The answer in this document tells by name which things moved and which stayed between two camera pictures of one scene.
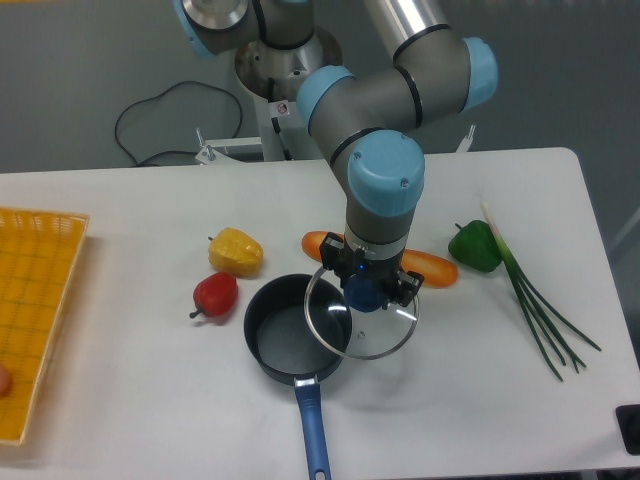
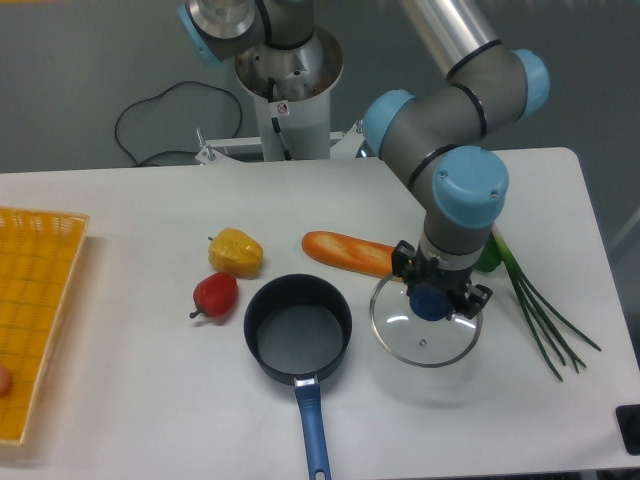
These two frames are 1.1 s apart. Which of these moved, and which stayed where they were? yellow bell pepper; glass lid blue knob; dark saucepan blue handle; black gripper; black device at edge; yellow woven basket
Moved: glass lid blue knob; black gripper
Stayed: dark saucepan blue handle; black device at edge; yellow woven basket; yellow bell pepper
